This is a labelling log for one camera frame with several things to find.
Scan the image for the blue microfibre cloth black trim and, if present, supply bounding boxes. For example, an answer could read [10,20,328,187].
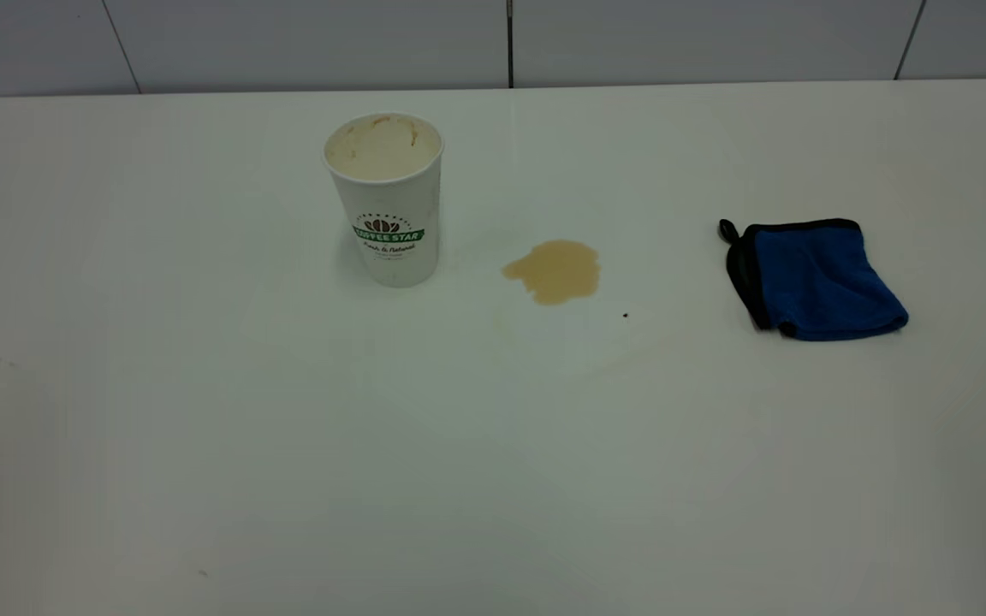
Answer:
[718,217,910,342]

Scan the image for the white paper coffee cup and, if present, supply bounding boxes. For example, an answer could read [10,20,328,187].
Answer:
[323,112,445,288]

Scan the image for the brown coffee spill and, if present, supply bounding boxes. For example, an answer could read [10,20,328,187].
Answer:
[502,240,603,306]

